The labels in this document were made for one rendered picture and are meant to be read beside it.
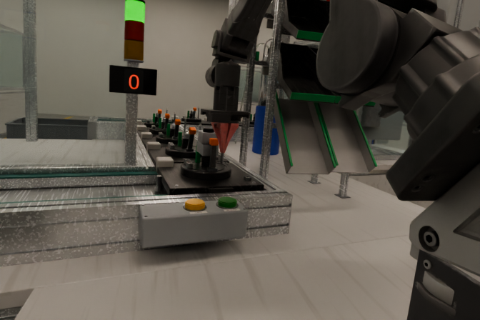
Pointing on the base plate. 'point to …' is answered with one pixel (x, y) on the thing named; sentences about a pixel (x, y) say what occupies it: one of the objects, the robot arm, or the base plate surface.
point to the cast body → (206, 141)
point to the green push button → (227, 202)
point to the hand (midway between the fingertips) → (222, 148)
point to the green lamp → (134, 11)
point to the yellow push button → (194, 204)
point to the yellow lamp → (133, 50)
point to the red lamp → (134, 31)
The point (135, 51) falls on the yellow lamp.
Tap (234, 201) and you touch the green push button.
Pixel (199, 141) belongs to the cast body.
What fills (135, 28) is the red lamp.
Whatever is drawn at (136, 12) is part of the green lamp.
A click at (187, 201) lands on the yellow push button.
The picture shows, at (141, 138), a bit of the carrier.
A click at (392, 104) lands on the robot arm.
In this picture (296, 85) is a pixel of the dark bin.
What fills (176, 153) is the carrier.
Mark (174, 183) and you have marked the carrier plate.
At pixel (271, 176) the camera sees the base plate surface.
